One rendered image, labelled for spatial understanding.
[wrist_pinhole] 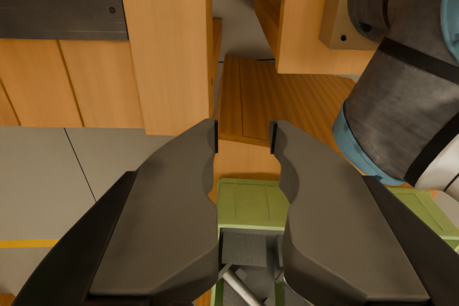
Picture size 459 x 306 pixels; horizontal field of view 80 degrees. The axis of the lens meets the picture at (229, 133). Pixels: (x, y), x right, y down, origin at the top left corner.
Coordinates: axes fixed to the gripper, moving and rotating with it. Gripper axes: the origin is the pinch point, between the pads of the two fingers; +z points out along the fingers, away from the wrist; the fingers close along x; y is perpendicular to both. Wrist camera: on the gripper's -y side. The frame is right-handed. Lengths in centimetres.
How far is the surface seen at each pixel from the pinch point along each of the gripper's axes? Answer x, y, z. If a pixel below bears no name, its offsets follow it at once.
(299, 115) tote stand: 23, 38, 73
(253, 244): 7, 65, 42
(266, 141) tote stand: 9, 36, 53
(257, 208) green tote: 7, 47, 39
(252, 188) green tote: 6, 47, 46
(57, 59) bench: -34, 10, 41
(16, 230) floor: -165, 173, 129
